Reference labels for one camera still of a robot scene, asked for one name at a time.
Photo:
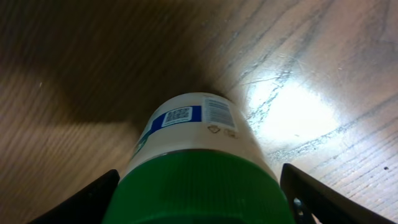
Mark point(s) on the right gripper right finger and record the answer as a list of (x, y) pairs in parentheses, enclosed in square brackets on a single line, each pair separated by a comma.
[(310, 201)]

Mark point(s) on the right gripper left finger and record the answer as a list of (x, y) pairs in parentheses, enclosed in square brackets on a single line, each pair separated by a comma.
[(86, 206)]

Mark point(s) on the green-lid seasoning jar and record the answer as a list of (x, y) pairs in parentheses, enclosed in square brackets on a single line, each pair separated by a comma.
[(197, 161)]

